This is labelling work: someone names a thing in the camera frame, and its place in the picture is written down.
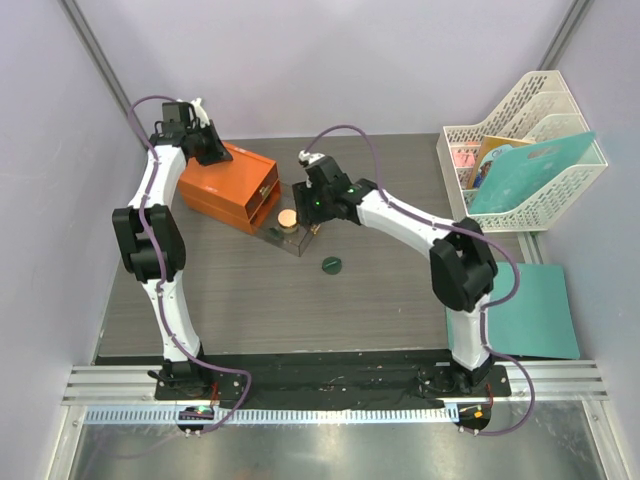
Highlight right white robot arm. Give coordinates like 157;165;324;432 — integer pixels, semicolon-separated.
292;151;498;395

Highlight pink booklet in holder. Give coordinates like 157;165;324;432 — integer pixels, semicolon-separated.
450;143;480;189

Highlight white slotted cable duct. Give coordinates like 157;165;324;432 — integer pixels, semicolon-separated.
84;404;459;426

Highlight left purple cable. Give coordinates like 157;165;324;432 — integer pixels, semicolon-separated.
129;94;254;434

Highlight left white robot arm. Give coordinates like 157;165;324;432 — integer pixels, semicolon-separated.
112;96;232;400

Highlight green puff with strap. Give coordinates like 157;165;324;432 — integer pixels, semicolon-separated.
321;256;343;275

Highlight purple cable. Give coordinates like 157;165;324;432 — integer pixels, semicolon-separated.
129;94;254;434
298;124;537;436

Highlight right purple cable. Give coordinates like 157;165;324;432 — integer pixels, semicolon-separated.
298;124;537;436

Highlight yellow book in holder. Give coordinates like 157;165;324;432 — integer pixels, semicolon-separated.
467;135;533;189

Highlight aluminium rail frame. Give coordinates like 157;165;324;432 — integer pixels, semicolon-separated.
63;357;608;411

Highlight teal clipboard on table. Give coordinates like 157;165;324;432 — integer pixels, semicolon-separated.
444;260;581;360

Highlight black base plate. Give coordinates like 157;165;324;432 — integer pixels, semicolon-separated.
153;349;512;401

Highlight white mesh file holder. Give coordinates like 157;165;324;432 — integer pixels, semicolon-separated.
437;70;608;233

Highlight orange drawer organizer box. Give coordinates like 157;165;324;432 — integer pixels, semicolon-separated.
178;142;279;235

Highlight teal plastic folder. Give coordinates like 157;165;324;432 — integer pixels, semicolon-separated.
468;131;596;215

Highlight gold lid cream jar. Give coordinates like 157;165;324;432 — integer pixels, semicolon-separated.
277;208;299;234

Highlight clear drawer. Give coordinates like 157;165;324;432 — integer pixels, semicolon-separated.
251;182;320;257
255;175;279;205

